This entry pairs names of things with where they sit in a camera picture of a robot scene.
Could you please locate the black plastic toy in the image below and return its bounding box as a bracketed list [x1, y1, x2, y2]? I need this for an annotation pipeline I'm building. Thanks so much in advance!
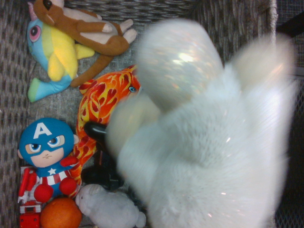
[80, 121, 148, 209]

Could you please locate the red plastic toy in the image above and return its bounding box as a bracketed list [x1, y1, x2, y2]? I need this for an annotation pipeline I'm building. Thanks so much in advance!
[18, 166, 41, 228]

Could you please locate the grey woven basket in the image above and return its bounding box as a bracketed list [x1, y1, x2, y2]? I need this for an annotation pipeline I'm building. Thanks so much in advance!
[0, 0, 280, 228]

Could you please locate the grey plush animal toy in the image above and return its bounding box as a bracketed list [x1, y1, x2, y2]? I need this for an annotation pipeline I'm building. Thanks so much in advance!
[75, 184, 147, 228]

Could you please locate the white unicorn plush toy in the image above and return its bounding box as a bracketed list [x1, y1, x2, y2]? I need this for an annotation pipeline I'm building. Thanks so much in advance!
[104, 19, 300, 228]

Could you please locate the brown monkey plush toy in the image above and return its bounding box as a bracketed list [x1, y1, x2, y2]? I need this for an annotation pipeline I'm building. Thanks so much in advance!
[32, 0, 138, 88]

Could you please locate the Captain America plush doll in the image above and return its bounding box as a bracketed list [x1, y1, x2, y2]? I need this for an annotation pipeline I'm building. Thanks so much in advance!
[17, 117, 83, 204]

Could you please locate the blue and yellow plush toy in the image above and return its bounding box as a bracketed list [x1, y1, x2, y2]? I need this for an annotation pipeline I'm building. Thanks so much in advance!
[26, 2, 95, 103]

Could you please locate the orange flame-pattern plush toy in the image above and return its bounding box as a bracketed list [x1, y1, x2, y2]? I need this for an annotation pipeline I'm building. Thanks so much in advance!
[71, 64, 143, 199]

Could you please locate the black strap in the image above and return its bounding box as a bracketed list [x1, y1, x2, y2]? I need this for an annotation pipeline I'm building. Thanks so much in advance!
[276, 11, 304, 38]

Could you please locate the orange fruit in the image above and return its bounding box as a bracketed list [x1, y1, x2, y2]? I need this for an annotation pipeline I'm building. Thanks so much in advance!
[39, 197, 83, 228]

